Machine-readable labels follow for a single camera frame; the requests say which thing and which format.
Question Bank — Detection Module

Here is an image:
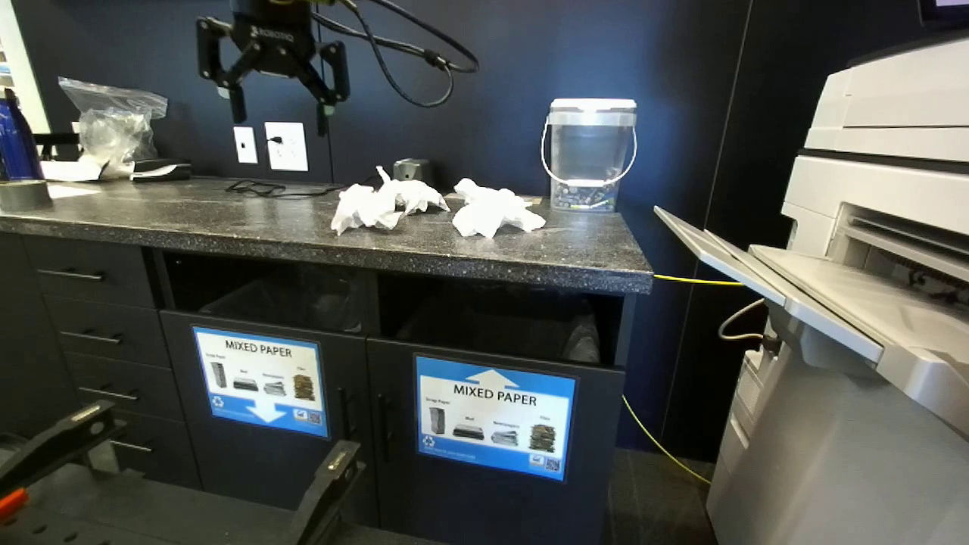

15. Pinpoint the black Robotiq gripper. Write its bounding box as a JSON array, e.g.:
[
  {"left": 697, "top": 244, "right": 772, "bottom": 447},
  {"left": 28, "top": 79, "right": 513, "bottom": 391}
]
[{"left": 192, "top": 3, "right": 353, "bottom": 139}]

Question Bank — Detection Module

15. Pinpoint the dark bin cabinet door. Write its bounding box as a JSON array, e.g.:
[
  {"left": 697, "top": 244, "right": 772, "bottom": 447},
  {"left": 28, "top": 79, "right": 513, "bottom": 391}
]
[
  {"left": 362, "top": 336, "right": 626, "bottom": 545},
  {"left": 159, "top": 309, "right": 374, "bottom": 525}
]

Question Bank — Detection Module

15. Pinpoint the black flat device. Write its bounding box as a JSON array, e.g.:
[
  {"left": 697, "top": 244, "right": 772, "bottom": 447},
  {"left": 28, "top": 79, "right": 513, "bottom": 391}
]
[{"left": 131, "top": 160, "right": 192, "bottom": 184}]

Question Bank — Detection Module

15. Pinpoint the crumpled clear plastic bag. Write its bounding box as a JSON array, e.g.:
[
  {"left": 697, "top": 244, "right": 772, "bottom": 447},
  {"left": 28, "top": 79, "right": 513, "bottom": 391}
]
[{"left": 54, "top": 77, "right": 172, "bottom": 181}]

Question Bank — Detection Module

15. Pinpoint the white paper stack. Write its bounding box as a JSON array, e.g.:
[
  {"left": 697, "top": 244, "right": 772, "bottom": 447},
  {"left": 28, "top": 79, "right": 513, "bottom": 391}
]
[{"left": 39, "top": 152, "right": 135, "bottom": 187}]

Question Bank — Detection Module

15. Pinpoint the blue bottle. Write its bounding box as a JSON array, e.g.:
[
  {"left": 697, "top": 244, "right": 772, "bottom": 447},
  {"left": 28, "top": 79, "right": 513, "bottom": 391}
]
[{"left": 0, "top": 88, "right": 46, "bottom": 184}]

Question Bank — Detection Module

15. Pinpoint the blue label with down arrow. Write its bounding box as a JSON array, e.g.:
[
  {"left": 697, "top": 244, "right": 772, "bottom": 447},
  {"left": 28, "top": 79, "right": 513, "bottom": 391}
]
[{"left": 189, "top": 323, "right": 330, "bottom": 440}]

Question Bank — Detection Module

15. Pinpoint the clear plastic bucket white lid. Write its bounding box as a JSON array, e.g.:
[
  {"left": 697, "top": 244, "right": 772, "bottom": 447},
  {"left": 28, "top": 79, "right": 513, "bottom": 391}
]
[{"left": 540, "top": 94, "right": 643, "bottom": 215}]

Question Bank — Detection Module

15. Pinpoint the blue label with up arrow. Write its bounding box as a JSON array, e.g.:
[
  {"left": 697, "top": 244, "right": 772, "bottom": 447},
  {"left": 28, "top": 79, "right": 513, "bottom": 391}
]
[{"left": 412, "top": 350, "right": 578, "bottom": 484}]

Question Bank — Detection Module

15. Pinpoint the black stand bar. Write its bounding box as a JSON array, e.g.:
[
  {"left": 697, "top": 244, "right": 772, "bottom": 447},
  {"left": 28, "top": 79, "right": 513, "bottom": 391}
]
[
  {"left": 284, "top": 435, "right": 365, "bottom": 545},
  {"left": 0, "top": 401, "right": 118, "bottom": 498}
]

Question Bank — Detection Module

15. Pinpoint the grey printer side tray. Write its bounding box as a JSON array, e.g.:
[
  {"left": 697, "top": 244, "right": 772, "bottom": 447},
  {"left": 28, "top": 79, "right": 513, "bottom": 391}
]
[{"left": 651, "top": 204, "right": 969, "bottom": 435}]

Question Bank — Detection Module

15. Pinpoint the large white office printer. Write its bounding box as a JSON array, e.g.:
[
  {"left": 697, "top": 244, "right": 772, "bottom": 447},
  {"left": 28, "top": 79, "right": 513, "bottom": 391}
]
[{"left": 704, "top": 33, "right": 969, "bottom": 545}]

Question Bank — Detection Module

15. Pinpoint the large white wall outlet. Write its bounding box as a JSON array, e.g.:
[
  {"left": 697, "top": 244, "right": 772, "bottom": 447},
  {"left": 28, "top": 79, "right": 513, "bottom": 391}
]
[{"left": 262, "top": 119, "right": 313, "bottom": 175}]

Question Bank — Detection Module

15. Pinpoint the small white wall plate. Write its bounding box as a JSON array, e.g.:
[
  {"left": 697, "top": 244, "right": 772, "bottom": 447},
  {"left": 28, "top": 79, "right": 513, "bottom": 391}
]
[{"left": 230, "top": 124, "right": 260, "bottom": 170}]

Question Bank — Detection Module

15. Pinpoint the black power cable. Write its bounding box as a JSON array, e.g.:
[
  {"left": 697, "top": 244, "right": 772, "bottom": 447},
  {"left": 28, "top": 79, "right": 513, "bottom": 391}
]
[{"left": 221, "top": 175, "right": 338, "bottom": 200}]

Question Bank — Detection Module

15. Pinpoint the dark drawer with bar handle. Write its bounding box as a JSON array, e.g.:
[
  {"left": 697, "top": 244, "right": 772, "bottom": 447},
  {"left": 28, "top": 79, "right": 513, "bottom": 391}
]
[
  {"left": 84, "top": 410, "right": 207, "bottom": 491},
  {"left": 39, "top": 300, "right": 176, "bottom": 372},
  {"left": 61, "top": 356, "right": 189, "bottom": 427},
  {"left": 17, "top": 237, "right": 164, "bottom": 315}
]

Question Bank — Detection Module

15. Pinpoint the yellow cable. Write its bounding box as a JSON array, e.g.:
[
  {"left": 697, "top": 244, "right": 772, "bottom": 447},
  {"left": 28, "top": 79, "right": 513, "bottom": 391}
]
[{"left": 617, "top": 269, "right": 752, "bottom": 491}]

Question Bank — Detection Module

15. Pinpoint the orange clamp handle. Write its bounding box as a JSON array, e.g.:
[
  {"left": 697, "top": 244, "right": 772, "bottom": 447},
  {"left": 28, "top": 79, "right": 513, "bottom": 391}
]
[{"left": 0, "top": 484, "right": 29, "bottom": 526}]

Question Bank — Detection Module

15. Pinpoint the beige cable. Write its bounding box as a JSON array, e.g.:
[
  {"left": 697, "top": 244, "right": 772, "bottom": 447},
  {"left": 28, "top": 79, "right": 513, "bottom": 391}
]
[{"left": 713, "top": 296, "right": 772, "bottom": 344}]

